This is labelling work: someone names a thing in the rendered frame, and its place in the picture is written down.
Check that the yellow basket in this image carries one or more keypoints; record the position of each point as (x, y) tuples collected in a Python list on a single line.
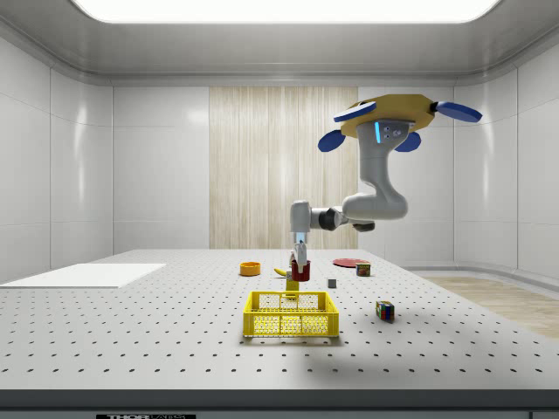
[(290, 323)]

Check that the red mug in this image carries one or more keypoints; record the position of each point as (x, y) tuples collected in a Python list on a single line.
[(302, 272)]

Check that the yellow bowl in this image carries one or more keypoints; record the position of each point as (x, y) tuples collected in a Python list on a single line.
[(250, 269)]

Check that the white board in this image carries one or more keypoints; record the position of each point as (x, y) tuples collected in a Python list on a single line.
[(83, 275)]

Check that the flat-sided can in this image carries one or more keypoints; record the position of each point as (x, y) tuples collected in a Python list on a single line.
[(363, 269)]

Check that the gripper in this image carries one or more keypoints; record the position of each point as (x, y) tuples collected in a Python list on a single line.
[(300, 251)]

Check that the red plate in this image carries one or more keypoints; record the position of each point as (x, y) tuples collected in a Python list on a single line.
[(345, 262)]

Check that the puzzle cube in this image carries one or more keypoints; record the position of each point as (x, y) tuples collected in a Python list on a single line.
[(385, 311)]

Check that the banana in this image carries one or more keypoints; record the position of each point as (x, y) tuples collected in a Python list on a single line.
[(280, 272)]

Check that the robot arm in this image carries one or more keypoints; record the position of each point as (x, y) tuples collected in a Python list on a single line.
[(375, 174)]

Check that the grey cube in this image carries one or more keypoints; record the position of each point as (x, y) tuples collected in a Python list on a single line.
[(332, 283)]

